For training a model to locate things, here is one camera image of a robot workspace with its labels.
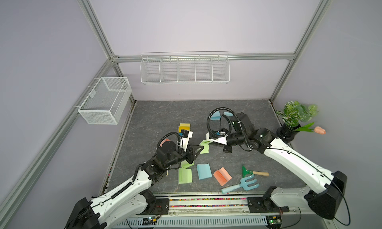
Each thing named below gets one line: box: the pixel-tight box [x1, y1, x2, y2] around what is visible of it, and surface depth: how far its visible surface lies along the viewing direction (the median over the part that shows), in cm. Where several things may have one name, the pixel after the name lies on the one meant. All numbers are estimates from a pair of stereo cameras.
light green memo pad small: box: [198, 139, 213, 154], surface depth 72 cm
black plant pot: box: [276, 122, 302, 143], surface depth 90 cm
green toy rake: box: [241, 164, 270, 179], surface depth 86 cm
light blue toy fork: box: [221, 174, 260, 194], surface depth 81 cm
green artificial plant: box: [275, 100, 319, 130], surface depth 82 cm
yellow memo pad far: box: [178, 123, 191, 133], surface depth 107 cm
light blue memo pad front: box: [196, 163, 213, 181], surface depth 86 cm
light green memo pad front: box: [178, 167, 193, 185], surface depth 84 cm
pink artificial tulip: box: [295, 121, 327, 135], surface depth 74 cm
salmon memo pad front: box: [212, 166, 233, 187], surface depth 83 cm
